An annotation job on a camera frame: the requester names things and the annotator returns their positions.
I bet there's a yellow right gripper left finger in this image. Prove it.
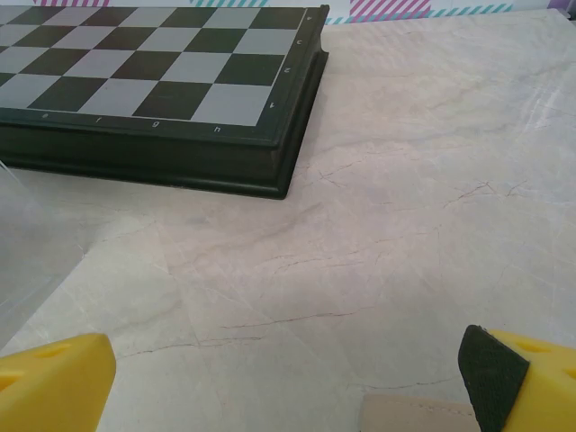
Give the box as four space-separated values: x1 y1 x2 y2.
0 332 117 432

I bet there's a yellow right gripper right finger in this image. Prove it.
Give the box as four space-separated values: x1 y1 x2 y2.
457 324 576 432

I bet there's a beige card holder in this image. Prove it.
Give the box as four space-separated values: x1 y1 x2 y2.
359 393 482 432

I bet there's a clear acrylic card organiser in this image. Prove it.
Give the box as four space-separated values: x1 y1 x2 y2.
0 159 91 356

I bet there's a black and silver chessboard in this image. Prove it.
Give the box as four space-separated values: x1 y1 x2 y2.
0 4 331 202

